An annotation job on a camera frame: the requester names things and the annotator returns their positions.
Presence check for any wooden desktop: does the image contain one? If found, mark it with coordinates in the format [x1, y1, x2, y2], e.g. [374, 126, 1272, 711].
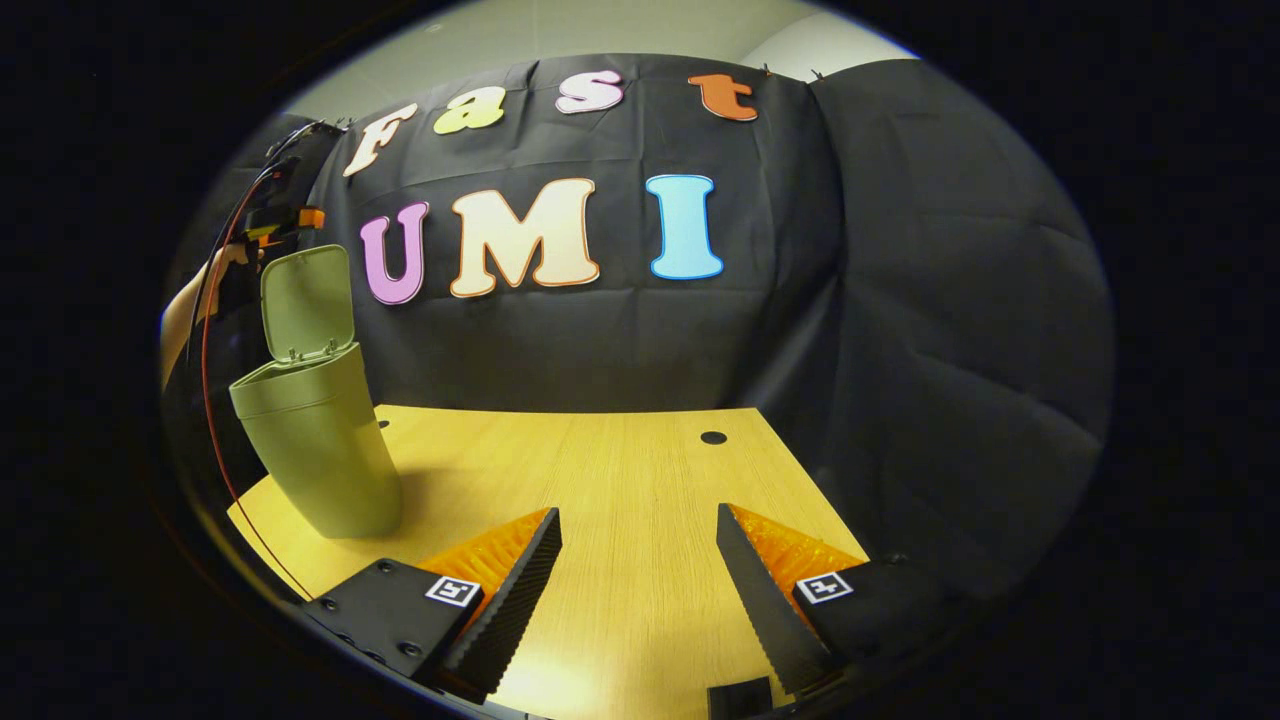
[226, 403, 869, 720]

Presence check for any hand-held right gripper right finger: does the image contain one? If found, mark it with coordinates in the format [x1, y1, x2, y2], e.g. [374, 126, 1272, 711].
[715, 503, 956, 703]

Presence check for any red cable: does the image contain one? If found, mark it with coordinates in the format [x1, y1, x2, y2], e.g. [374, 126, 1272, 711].
[200, 165, 316, 601]

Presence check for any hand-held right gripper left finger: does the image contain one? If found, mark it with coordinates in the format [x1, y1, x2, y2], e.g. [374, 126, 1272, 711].
[302, 507, 563, 701]

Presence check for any black backdrop cloth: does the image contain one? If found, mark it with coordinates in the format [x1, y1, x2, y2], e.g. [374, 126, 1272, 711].
[160, 52, 1116, 621]

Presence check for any light green desktop garbage bin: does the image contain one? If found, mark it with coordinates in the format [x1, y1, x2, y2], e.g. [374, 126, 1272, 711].
[228, 244, 404, 541]

